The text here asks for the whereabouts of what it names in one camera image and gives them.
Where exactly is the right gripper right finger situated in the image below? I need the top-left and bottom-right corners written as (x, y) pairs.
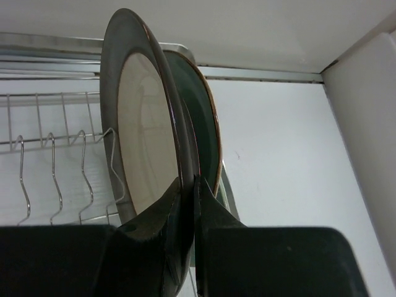
top-left (194, 177), bottom-right (368, 296)

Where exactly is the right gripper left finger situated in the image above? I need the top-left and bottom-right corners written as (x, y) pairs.
top-left (1, 181), bottom-right (194, 296)

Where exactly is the teal round flower plate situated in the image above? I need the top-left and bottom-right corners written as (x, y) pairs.
top-left (165, 50), bottom-right (222, 194)

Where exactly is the teal rectangular plate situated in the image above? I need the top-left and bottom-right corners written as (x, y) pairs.
top-left (216, 162), bottom-right (240, 220)

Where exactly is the wire dish rack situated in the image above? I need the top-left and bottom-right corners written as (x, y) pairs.
top-left (0, 71), bottom-right (131, 226)

